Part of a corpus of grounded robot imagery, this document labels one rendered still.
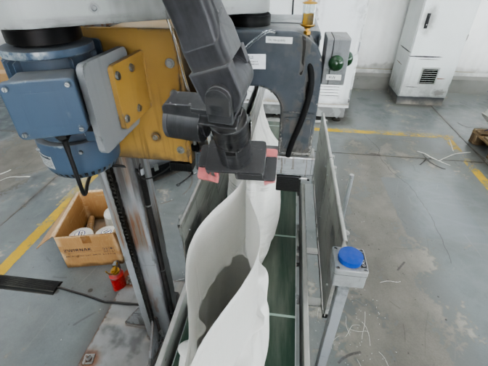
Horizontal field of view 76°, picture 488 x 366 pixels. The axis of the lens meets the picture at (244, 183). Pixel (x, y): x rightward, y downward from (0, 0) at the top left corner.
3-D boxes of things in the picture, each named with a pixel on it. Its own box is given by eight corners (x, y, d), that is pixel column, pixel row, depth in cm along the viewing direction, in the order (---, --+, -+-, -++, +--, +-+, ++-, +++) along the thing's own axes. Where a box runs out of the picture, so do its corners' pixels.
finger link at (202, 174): (210, 165, 66) (200, 139, 58) (243, 166, 65) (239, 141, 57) (205, 194, 63) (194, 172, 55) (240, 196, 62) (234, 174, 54)
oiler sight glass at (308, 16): (314, 25, 60) (316, 3, 58) (301, 25, 60) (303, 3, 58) (314, 23, 62) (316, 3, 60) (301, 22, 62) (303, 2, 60)
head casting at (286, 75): (311, 158, 75) (330, 19, 58) (210, 151, 78) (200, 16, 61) (307, 111, 99) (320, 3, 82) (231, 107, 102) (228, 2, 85)
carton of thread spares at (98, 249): (136, 264, 185) (128, 233, 171) (46, 269, 182) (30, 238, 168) (151, 207, 228) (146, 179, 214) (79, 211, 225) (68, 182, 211)
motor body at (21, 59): (102, 186, 62) (60, 54, 48) (32, 180, 64) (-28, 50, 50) (134, 149, 75) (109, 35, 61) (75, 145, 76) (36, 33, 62)
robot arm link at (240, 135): (241, 133, 43) (250, 100, 45) (194, 125, 44) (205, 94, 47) (245, 158, 49) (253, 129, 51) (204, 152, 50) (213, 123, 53)
